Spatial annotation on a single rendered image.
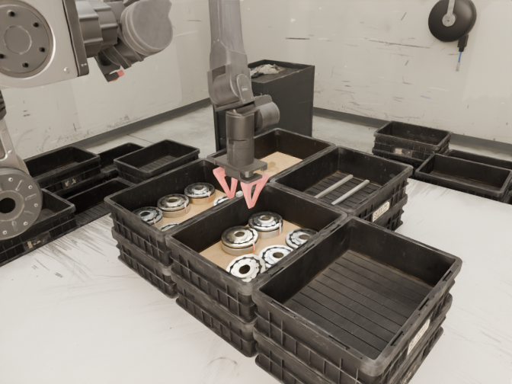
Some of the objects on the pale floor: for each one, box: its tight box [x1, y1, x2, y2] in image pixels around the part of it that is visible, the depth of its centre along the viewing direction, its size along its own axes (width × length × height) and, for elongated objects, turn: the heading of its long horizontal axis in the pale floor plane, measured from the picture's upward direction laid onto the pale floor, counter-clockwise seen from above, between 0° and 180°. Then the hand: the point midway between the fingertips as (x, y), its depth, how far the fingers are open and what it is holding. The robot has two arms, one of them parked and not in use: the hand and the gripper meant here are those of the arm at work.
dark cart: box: [213, 59, 315, 152], centre depth 308 cm, size 60×45×90 cm
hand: (241, 199), depth 93 cm, fingers open, 6 cm apart
